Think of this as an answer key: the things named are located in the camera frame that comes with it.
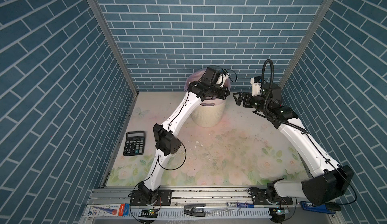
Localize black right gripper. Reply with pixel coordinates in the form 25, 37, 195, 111
234, 90, 270, 115

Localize cream bin with pink liner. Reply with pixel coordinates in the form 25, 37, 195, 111
184, 69, 231, 127

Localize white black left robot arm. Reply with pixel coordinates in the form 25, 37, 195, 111
137, 81, 230, 205

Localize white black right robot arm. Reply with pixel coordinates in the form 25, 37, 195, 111
233, 83, 354, 206

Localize black calculator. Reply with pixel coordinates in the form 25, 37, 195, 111
123, 131, 146, 156

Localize blue marker pen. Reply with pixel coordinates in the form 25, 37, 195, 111
227, 202, 255, 208

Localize black pliers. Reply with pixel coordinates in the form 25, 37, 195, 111
184, 203, 206, 217

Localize blue black hand tool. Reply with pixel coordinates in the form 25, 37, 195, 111
300, 201, 341, 215

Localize white red blue box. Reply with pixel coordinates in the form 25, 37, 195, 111
83, 203, 129, 218

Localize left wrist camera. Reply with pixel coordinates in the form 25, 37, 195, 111
200, 67, 229, 88

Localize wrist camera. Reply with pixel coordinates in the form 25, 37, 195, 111
251, 76, 262, 97
200, 67, 229, 88

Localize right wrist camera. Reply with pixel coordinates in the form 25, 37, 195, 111
251, 76, 262, 97

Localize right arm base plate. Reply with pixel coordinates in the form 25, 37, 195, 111
248, 187, 293, 206

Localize white slotted cable duct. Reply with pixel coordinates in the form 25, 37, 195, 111
128, 208, 272, 221

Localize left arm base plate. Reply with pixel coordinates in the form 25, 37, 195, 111
128, 189, 172, 206

